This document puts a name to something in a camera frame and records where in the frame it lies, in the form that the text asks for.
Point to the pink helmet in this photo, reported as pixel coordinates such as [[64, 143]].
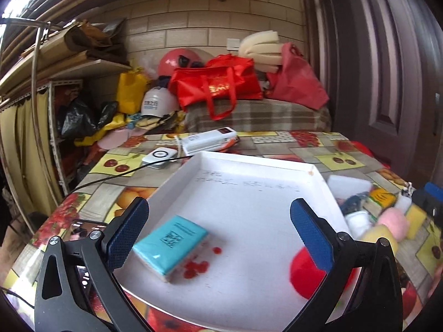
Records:
[[169, 64]]

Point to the shiny red tote bag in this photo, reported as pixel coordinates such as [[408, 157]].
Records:
[[207, 83]]

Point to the red plush apple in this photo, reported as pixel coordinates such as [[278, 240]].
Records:
[[301, 273]]

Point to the green yellow scrub sponge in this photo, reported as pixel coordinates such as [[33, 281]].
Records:
[[379, 237]]

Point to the white fluffy cloth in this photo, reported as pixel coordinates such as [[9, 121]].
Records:
[[358, 223]]

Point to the brown cardboard pile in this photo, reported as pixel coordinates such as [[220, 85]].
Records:
[[93, 39]]

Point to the black white striped cloth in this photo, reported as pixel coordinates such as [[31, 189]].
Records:
[[351, 204]]

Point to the dark panelled door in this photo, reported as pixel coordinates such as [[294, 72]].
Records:
[[380, 76]]

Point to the fruit print tablecloth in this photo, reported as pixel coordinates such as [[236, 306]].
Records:
[[301, 152]]

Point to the black plastic bag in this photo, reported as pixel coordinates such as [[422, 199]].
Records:
[[74, 119]]

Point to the white melamine sponge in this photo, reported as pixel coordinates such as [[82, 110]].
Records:
[[349, 185]]

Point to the metal shelf rack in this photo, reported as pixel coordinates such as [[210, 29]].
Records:
[[52, 135]]

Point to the yellow shopping bag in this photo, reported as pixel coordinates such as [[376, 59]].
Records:
[[129, 90]]

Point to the white power bank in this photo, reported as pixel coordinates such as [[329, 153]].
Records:
[[207, 140]]

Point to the plaid blanket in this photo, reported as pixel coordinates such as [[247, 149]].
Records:
[[263, 116]]

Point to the red cloth bag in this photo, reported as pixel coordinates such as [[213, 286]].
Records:
[[294, 79]]

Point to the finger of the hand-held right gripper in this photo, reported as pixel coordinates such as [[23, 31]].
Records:
[[432, 190]]

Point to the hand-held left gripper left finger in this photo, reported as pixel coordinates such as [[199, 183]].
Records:
[[126, 238]]

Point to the white wall socket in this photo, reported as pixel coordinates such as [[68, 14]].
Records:
[[232, 43]]

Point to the wooden shelf board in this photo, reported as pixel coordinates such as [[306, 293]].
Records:
[[69, 67]]

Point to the white helmet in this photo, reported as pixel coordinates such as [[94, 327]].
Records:
[[155, 102]]

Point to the white round charger device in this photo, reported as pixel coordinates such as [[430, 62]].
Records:
[[159, 155]]

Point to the white cardboard tray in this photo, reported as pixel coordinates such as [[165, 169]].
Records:
[[242, 214]]

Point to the yellow tissue pack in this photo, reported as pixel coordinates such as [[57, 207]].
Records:
[[382, 199]]

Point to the yellow plastic sheet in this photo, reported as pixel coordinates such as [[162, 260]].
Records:
[[103, 124]]

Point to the plain yellow sponge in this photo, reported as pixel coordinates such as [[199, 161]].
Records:
[[415, 219]]

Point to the black smartphone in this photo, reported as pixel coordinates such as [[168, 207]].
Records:
[[86, 228]]

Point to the yellow curtain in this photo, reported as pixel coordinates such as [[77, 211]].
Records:
[[20, 145]]

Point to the cream foam pieces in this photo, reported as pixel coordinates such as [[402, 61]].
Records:
[[259, 46]]

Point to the pink plush toy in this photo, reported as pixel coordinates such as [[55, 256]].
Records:
[[392, 221]]

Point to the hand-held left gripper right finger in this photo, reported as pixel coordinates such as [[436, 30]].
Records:
[[311, 235]]

